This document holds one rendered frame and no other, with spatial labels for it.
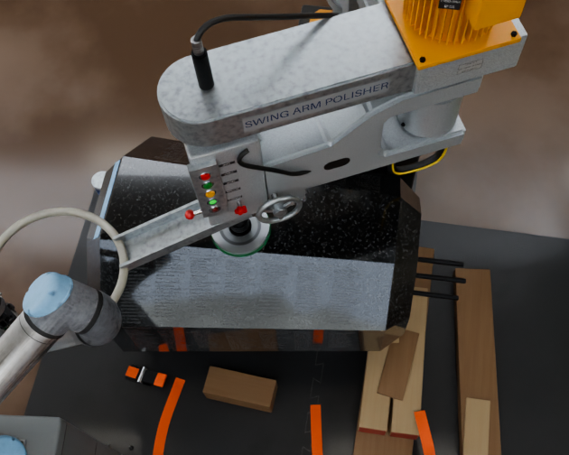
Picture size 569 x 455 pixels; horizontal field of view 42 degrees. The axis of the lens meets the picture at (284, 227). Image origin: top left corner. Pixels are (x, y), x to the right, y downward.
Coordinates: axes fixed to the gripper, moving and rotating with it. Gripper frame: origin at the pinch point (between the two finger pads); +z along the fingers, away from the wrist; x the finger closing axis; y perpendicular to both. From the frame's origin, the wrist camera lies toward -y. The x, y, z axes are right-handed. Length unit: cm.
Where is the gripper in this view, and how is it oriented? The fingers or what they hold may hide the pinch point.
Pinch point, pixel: (7, 322)
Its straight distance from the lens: 269.3
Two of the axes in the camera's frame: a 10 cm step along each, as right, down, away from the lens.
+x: 6.9, -6.4, 3.2
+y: 7.2, 6.3, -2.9
